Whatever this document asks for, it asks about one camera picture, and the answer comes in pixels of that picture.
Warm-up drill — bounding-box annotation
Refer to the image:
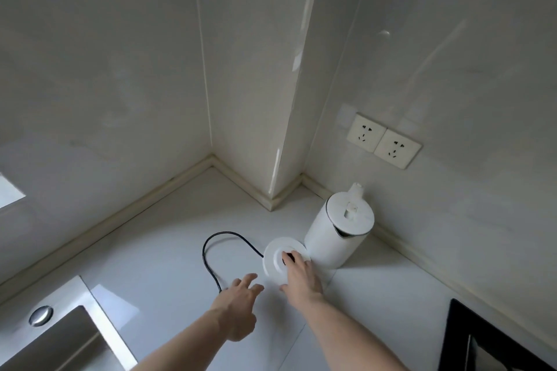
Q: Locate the person's left hand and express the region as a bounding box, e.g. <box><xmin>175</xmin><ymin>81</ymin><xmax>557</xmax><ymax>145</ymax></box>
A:
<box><xmin>210</xmin><ymin>273</ymin><xmax>265</xmax><ymax>343</ymax></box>

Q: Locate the black glass gas stove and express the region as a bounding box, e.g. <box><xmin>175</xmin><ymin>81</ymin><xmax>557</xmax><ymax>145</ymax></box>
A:
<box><xmin>448</xmin><ymin>298</ymin><xmax>557</xmax><ymax>371</ymax></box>

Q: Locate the white round kettle base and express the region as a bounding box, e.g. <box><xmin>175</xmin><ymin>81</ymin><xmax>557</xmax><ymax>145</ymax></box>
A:
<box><xmin>262</xmin><ymin>235</ymin><xmax>312</xmax><ymax>287</ymax></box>

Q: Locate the white wall socket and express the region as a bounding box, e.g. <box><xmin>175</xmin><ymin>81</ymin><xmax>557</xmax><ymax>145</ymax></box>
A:
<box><xmin>373</xmin><ymin>128</ymin><xmax>423</xmax><ymax>170</ymax></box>
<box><xmin>346</xmin><ymin>112</ymin><xmax>387</xmax><ymax>153</ymax></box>

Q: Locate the round metal sink cap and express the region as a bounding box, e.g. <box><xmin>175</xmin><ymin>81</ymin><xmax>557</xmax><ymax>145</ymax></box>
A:
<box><xmin>28</xmin><ymin>305</ymin><xmax>54</xmax><ymax>327</ymax></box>

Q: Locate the person's left forearm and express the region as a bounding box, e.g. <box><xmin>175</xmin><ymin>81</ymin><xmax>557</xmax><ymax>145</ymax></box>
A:
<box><xmin>135</xmin><ymin>308</ymin><xmax>244</xmax><ymax>371</ymax></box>

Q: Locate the window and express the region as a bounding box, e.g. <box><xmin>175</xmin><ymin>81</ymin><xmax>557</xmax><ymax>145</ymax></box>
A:
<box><xmin>0</xmin><ymin>173</ymin><xmax>27</xmax><ymax>210</ymax></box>

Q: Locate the person's right forearm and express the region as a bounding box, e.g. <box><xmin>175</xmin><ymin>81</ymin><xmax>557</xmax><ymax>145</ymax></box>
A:
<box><xmin>298</xmin><ymin>292</ymin><xmax>410</xmax><ymax>371</ymax></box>

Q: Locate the stainless steel sink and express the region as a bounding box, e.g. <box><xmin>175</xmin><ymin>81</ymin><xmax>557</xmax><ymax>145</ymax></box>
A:
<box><xmin>0</xmin><ymin>275</ymin><xmax>139</xmax><ymax>371</ymax></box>

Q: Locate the black power cord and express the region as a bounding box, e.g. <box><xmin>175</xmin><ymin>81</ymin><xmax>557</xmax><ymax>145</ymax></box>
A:
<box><xmin>201</xmin><ymin>231</ymin><xmax>266</xmax><ymax>293</ymax></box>

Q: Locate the person's right hand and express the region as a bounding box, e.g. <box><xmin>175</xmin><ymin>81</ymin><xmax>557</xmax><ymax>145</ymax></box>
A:
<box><xmin>279</xmin><ymin>253</ymin><xmax>324</xmax><ymax>304</ymax></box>

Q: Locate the white kitchen countertop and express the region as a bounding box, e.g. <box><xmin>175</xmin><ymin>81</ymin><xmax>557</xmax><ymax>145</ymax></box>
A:
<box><xmin>0</xmin><ymin>165</ymin><xmax>557</xmax><ymax>371</ymax></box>

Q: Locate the white electric kettle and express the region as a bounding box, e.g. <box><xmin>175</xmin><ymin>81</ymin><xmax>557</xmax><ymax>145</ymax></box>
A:
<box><xmin>303</xmin><ymin>182</ymin><xmax>375</xmax><ymax>270</ymax></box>

